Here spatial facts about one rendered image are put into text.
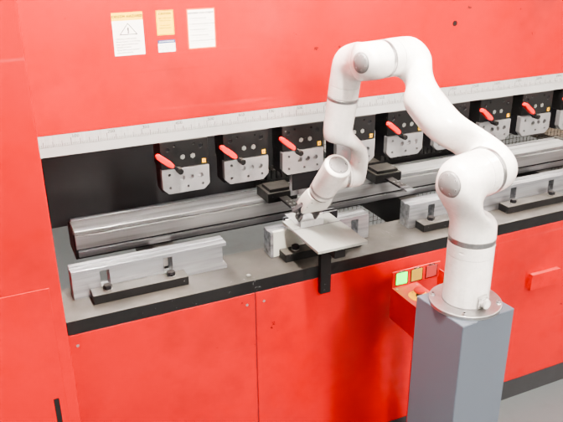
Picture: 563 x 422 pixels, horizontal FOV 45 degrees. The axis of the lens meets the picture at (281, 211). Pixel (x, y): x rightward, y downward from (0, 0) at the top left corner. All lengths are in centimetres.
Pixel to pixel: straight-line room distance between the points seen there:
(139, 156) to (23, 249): 89
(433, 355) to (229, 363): 74
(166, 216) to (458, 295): 110
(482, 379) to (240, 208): 108
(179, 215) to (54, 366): 73
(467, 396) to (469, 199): 57
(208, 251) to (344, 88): 71
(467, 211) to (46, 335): 115
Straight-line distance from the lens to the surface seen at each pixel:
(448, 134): 174
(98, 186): 262
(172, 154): 206
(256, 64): 209
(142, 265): 218
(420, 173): 288
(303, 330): 238
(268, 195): 248
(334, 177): 203
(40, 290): 190
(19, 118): 174
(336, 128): 199
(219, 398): 239
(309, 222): 226
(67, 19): 193
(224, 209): 250
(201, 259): 223
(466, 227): 172
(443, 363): 189
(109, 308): 211
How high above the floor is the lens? 193
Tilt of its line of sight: 23 degrees down
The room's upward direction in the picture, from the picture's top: straight up
